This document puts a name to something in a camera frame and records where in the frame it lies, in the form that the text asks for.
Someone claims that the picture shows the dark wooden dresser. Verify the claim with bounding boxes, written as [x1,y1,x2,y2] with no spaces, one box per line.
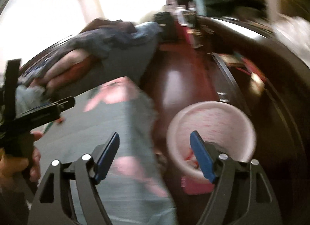
[194,17,310,191]

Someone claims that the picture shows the dark wooden headboard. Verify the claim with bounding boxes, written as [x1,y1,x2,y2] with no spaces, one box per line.
[19,36,73,80]

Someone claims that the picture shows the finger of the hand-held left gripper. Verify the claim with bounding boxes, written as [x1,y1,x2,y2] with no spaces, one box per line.
[16,96,76,132]

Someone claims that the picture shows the red and white packet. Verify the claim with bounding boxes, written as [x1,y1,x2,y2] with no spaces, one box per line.
[184,147,202,168]

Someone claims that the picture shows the person's left hand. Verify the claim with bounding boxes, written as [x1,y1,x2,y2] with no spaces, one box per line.
[0,132,43,185]

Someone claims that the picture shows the pink folded comforter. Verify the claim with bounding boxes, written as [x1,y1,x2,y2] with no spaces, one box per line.
[45,50,103,91]

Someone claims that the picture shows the pink white round object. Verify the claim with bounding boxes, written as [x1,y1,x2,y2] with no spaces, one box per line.
[166,101,257,195]

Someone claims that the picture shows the light blue cloth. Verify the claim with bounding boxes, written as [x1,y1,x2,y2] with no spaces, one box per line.
[15,85,47,117]

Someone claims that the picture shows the black suitcase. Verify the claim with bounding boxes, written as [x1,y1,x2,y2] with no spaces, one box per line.
[154,12,175,42]

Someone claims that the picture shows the red items in drawer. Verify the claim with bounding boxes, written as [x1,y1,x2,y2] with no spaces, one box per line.
[228,54,268,96]

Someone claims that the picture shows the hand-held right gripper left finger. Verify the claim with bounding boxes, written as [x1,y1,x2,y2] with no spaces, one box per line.
[28,132,120,225]

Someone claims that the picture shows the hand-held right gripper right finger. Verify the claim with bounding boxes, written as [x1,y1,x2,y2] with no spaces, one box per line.
[190,130,282,225]

